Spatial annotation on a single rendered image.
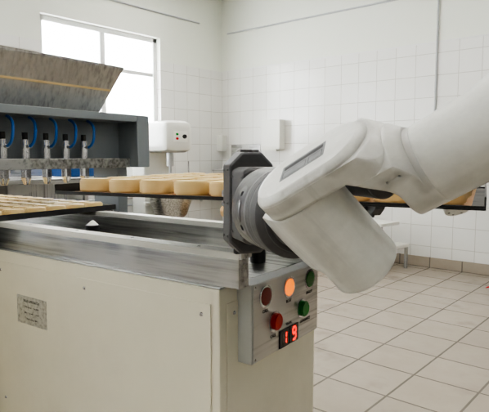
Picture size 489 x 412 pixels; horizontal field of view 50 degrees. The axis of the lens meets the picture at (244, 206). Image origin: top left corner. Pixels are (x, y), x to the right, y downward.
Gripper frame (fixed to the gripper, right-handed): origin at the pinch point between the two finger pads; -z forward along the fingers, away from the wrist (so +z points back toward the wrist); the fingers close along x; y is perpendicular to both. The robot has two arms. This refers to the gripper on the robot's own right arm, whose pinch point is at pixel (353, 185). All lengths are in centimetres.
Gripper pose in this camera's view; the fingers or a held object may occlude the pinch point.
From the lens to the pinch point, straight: 104.4
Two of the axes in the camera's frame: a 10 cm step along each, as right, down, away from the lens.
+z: 9.4, -0.3, 3.5
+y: 3.5, 0.9, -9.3
